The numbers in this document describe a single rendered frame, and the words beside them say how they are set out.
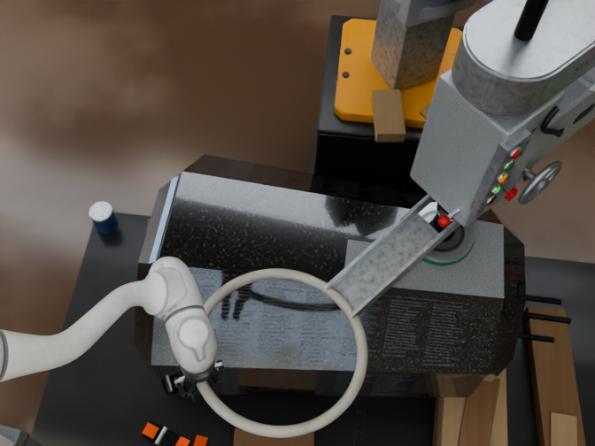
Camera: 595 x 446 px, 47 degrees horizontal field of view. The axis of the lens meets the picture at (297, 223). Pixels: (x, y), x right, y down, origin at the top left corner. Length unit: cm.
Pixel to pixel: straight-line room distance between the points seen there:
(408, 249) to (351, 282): 19
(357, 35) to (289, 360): 131
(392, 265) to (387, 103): 73
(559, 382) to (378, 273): 120
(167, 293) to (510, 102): 88
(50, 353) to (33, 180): 212
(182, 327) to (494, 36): 92
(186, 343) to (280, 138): 199
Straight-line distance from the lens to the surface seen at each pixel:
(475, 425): 271
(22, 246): 331
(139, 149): 346
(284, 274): 200
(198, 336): 158
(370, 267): 202
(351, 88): 261
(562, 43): 156
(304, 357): 221
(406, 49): 246
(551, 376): 299
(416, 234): 204
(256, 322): 217
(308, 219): 220
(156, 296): 165
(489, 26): 154
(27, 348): 141
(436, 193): 189
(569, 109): 188
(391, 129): 245
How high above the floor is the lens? 275
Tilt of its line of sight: 60 degrees down
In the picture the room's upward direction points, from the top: 3 degrees clockwise
